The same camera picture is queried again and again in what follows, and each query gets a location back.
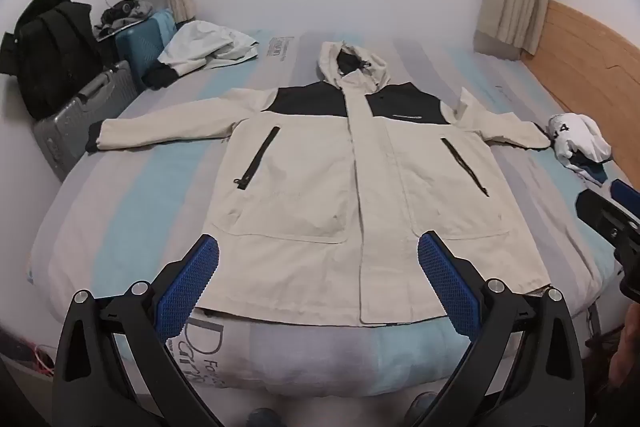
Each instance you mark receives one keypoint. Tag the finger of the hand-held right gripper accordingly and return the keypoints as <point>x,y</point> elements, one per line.
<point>595,209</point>
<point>625,193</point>

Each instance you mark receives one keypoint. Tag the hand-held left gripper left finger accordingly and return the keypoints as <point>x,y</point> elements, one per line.
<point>189,287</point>

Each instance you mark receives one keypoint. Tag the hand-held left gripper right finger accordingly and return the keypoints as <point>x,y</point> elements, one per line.
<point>446,287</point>

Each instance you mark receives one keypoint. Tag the cream and black hooded jacket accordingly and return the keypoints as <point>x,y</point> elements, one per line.
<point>300,182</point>

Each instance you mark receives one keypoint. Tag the pile of dark clothes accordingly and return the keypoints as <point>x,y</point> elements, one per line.
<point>132,11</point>

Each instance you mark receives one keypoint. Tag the person's right hand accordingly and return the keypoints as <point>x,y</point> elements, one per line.
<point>627,357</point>

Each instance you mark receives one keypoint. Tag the teal garment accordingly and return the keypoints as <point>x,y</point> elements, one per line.
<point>597,175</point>

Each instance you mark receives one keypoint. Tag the white printed garment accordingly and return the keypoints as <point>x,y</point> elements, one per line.
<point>585,137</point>

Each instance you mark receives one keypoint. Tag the striped bed sheet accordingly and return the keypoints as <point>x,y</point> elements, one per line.
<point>150,207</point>

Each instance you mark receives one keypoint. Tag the dark blue slipper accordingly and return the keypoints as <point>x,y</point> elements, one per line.
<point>264,418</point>
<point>422,407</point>

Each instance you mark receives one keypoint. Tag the wooden headboard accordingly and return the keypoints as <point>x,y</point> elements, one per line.
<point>590,57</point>

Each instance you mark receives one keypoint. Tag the grey suitcase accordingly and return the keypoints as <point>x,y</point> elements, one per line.
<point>85,117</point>

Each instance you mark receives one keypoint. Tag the white crumpled jacket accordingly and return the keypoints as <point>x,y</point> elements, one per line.
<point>200,42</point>

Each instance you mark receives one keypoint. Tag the teal suitcase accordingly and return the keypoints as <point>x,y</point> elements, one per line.
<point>137,47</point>

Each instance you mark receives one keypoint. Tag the black backpack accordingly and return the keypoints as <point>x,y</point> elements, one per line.
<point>50,47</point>

